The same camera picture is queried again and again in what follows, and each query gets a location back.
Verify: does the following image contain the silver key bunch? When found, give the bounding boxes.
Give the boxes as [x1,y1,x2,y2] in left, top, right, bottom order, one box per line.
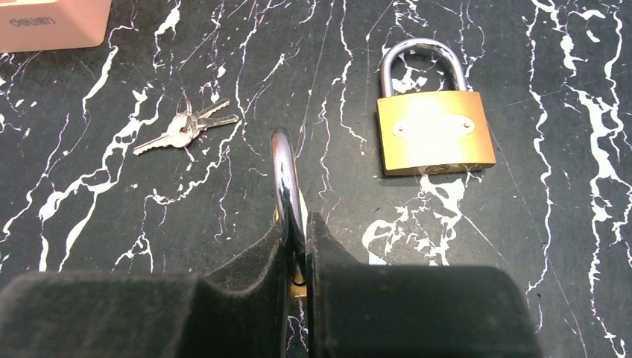
[133,97,239,156]

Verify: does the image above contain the orange plastic file organizer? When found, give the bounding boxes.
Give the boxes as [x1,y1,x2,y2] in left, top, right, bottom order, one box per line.
[1,0,112,53]

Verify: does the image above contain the brass padlock centre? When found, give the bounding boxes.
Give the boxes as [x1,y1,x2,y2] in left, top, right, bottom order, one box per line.
[377,38,497,176]

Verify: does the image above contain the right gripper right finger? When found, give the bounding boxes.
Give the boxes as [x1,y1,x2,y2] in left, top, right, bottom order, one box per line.
[306,213,543,357]

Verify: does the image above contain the brass padlock long shackle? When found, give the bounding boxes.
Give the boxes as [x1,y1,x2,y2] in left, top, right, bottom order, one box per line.
[271,127,307,298]

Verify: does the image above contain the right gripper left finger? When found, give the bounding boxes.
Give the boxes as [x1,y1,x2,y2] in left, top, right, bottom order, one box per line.
[1,224,288,357]

